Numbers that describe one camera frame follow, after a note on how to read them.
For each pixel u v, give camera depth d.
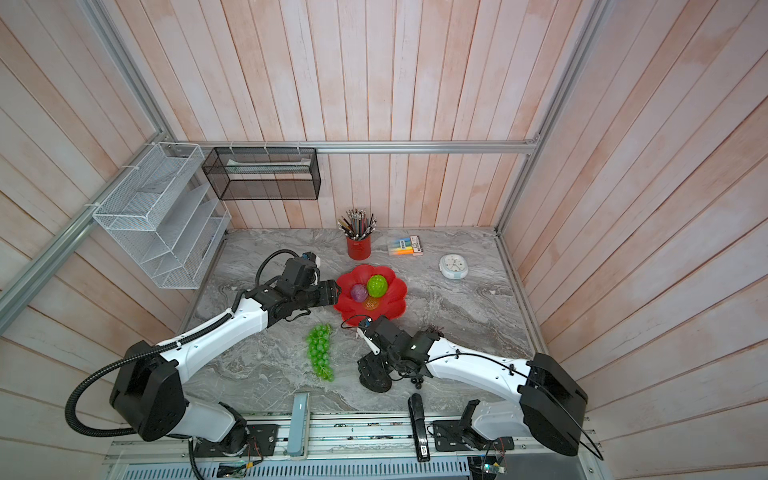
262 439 0.73
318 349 0.85
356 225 1.03
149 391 0.42
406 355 0.58
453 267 1.07
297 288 0.64
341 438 0.75
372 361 0.70
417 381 0.82
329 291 0.76
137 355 0.43
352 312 0.97
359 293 0.96
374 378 0.70
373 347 0.71
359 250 1.09
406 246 1.14
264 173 1.05
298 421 0.72
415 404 0.75
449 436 0.73
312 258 0.77
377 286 0.97
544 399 0.41
